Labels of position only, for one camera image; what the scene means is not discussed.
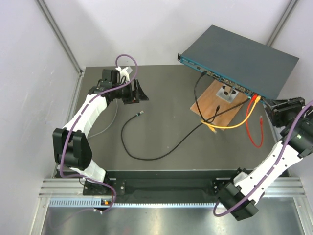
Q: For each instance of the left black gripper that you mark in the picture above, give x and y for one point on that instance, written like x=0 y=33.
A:
x=132 y=97

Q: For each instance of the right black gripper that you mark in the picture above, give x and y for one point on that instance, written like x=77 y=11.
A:
x=277 y=114

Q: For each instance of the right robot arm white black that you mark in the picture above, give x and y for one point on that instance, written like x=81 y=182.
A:
x=241 y=194

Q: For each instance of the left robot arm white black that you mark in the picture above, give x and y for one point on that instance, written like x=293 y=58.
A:
x=70 y=143

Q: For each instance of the wooden base board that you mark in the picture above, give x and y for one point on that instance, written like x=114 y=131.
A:
x=208 y=104

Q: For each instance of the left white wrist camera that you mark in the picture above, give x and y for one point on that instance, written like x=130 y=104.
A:
x=124 y=73

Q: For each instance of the dark grey network switch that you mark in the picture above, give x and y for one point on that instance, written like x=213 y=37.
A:
x=246 y=64

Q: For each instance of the metal mounting bracket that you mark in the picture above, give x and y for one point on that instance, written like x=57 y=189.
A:
x=227 y=93

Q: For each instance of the aluminium frame rail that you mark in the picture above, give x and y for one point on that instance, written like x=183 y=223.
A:
x=281 y=187

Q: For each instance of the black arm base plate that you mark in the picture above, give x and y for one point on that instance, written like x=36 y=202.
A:
x=207 y=181

